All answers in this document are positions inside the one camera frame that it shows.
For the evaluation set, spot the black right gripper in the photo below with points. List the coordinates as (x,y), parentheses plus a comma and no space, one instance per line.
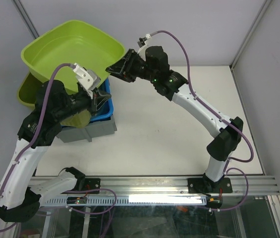
(116,69)

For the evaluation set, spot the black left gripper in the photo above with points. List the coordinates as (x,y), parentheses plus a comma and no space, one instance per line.
(98,100)

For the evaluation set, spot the bright green plastic tub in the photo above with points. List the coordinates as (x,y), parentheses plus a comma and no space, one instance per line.
(73,41)

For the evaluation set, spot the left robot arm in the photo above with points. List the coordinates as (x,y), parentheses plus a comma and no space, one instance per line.
(18,201)

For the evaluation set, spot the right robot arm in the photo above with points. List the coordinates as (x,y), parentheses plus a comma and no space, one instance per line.
(154,67)

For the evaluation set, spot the blue plastic bin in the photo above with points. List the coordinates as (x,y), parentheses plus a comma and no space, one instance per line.
(84,118)

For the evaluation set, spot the grey plastic crate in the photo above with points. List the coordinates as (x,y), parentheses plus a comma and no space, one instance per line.
(92,130)

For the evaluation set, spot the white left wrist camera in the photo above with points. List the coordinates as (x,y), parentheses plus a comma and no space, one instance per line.
(86,78)

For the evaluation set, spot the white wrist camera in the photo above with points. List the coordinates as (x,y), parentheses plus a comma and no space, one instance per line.
(86,78)
(143,42)

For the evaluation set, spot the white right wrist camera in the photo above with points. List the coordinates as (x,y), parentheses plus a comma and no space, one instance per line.
(143,42)

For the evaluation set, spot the white slotted cable duct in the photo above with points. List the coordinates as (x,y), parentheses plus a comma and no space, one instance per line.
(135,200)

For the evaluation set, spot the aluminium rail frame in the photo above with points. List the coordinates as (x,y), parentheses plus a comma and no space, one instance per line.
(234,185)

